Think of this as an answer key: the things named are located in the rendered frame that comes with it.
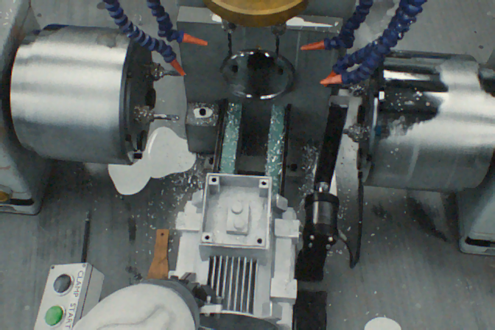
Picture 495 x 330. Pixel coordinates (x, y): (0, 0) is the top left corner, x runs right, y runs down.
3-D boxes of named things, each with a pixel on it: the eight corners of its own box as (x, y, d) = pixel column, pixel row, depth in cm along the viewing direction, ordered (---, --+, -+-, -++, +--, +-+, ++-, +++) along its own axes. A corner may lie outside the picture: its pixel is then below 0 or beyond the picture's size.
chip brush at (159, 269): (151, 230, 131) (150, 227, 131) (175, 230, 131) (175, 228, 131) (140, 328, 121) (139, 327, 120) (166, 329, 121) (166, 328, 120)
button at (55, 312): (54, 309, 97) (46, 305, 96) (70, 309, 96) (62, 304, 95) (48, 328, 95) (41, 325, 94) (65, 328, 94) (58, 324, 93)
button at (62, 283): (62, 278, 100) (54, 273, 98) (78, 277, 99) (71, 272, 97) (57, 296, 98) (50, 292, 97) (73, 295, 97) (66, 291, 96)
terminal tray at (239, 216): (207, 194, 105) (205, 172, 99) (272, 199, 104) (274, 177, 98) (199, 263, 98) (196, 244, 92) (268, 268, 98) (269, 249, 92)
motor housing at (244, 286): (189, 233, 118) (180, 182, 102) (292, 240, 117) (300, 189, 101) (174, 341, 108) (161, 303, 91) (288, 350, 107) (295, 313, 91)
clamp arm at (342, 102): (313, 178, 115) (328, 90, 94) (330, 180, 115) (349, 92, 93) (312, 195, 114) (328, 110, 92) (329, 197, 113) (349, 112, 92)
